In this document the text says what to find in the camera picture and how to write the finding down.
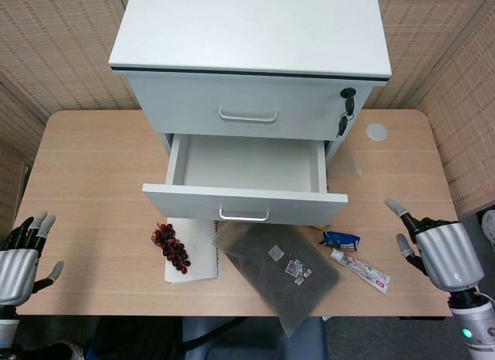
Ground cabinet drawer with lock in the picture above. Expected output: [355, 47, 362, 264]
[125, 70, 374, 142]

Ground white shoe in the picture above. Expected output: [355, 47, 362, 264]
[482, 210, 495, 246]

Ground black cable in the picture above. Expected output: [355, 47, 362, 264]
[181, 317, 249, 352]

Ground frosted bag with dark cloth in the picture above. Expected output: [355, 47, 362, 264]
[210, 220, 342, 339]

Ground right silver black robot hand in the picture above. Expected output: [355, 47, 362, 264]
[384, 198, 486, 294]

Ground blue snack packet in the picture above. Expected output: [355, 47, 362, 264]
[319, 231, 363, 253]

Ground dark red grape bunch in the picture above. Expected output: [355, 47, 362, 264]
[150, 222, 192, 275]

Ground silver lock drawer handle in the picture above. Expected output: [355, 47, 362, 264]
[217, 106, 278, 125]

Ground white drawer cabinet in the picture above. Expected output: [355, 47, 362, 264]
[108, 0, 394, 172]

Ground white spiral notebook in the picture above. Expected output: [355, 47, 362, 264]
[163, 217, 221, 287]

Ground silver middle drawer handle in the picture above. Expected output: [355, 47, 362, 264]
[218, 207, 271, 223]

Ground round white cable grommet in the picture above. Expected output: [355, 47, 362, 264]
[365, 122, 389, 142]

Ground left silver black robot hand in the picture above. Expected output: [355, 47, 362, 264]
[0, 211, 65, 308]

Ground black key in lock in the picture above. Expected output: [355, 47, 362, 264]
[340, 87, 359, 118]

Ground white toothpaste tube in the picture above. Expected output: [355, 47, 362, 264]
[329, 247, 392, 295]

